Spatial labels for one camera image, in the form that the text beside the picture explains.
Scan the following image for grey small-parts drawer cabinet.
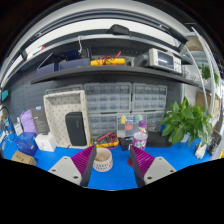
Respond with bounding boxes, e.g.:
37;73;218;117
87;113;119;138
131;82;168;113
145;111;166;133
83;82;133;115

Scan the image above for brown cardboard box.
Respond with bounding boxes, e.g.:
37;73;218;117
10;150;38;167

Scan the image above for clear purple-capped drink bottle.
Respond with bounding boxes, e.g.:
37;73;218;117
132;120;149;152

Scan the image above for green leafy potted plant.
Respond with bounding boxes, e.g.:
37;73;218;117
160;96;215;148

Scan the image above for purple plastic bag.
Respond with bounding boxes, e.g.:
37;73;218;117
18;109;38;135

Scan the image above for blue printed box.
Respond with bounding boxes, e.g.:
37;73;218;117
14;131;38;157

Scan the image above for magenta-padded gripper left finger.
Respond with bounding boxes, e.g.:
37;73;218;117
48;144;98;188

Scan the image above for white plant pot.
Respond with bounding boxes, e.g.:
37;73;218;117
194;142;209;161

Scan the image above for black rectangular case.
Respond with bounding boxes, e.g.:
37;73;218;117
146;130;174;149

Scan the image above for black overhead shelf unit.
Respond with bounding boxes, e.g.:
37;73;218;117
0;21;202;88

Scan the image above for small green hanging plant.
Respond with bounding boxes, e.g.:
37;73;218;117
197;62;221;87

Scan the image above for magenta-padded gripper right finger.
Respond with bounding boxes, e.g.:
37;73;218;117
129;144;177;188

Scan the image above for red multimeter test leads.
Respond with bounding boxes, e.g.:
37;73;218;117
95;131;119;148

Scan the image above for white cardboard box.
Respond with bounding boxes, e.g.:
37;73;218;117
33;131;58;153

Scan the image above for beige mug with grey dashes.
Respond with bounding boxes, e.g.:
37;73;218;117
92;147;114;173

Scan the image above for yellow multimeter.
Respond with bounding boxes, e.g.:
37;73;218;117
88;135;121;150

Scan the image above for dark grey zip case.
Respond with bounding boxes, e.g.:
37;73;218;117
64;111;88;147

